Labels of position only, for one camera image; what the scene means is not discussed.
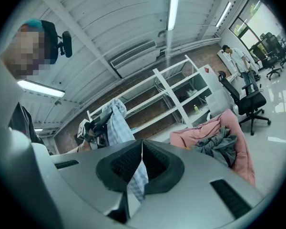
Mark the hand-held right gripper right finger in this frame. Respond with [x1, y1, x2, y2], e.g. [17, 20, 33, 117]
[128, 139, 266, 229]

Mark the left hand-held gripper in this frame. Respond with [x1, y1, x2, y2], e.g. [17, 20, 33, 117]
[76, 109, 114, 150]

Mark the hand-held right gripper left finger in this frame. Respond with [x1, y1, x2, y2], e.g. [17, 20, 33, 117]
[50, 139, 144, 229]

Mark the light blue checkered cloth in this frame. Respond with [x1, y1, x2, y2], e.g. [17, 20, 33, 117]
[102, 98, 150, 203]

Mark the pink armchair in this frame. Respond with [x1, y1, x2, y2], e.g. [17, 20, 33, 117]
[169, 108, 256, 187]

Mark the person's left forearm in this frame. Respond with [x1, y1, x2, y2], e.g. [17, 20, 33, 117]
[66, 140, 94, 155]

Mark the grey crumpled garment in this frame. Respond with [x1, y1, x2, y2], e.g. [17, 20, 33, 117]
[194, 126, 238, 168]

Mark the white ceiling air conditioner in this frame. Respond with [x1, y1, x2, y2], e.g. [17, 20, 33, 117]
[109, 40, 157, 79]

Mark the ceiling tube light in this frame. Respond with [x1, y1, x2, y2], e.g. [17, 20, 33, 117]
[17, 79, 66, 98]
[215, 1, 232, 28]
[166, 0, 181, 31]

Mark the white metal shelving unit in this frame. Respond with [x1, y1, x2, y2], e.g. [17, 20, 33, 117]
[86, 54, 212, 143]

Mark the person's dark grey shirt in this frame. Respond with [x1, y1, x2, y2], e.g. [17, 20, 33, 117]
[8, 101, 45, 144]

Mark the white translucent storage box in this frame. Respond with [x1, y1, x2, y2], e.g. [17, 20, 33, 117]
[205, 89, 239, 124]

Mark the person's head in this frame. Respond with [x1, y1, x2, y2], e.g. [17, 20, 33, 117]
[0, 19, 58, 81]

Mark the white cabinet with red label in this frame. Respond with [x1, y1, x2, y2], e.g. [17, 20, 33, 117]
[197, 65, 224, 98]

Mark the black office chair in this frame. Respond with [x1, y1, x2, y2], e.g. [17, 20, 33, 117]
[217, 70, 272, 136]

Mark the row of black office chairs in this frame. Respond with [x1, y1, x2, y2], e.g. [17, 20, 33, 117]
[250, 31, 286, 81]

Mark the black framed window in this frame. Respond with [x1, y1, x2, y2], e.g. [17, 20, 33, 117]
[228, 0, 286, 57]

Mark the black head-mounted camera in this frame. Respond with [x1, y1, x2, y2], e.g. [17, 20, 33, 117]
[41, 20, 73, 64]

